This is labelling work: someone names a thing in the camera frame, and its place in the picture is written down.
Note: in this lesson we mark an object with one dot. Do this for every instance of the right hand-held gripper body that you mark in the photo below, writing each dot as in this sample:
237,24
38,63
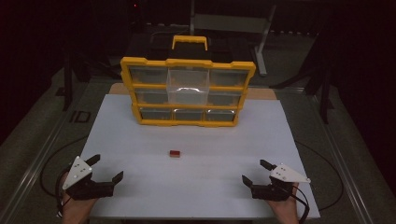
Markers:
274,190

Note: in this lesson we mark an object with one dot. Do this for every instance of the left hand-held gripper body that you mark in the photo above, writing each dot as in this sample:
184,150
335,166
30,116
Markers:
88,189

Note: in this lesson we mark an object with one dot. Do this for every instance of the small red block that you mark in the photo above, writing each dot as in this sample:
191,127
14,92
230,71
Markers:
175,153

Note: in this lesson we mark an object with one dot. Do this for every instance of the clear plastic drawer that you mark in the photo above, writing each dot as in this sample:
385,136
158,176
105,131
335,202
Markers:
187,90

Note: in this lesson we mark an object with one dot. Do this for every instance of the person's right hand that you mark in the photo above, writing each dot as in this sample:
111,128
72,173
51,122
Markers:
285,210

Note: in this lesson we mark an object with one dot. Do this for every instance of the person's left hand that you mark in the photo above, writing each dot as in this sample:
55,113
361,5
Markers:
77,210

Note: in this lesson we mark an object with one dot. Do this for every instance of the white board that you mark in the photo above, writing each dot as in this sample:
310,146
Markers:
199,180

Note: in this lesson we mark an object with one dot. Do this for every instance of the black stand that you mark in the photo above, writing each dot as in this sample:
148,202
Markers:
67,81
323,93

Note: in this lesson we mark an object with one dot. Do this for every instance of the yellow organizer case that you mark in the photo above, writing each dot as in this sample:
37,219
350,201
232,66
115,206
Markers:
186,123

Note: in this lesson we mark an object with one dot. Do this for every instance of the set of closed clear drawers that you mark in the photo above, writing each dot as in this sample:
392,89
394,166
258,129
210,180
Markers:
149,75

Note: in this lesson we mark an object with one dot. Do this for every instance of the metal rail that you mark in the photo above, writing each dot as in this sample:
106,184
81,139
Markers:
40,155
339,155

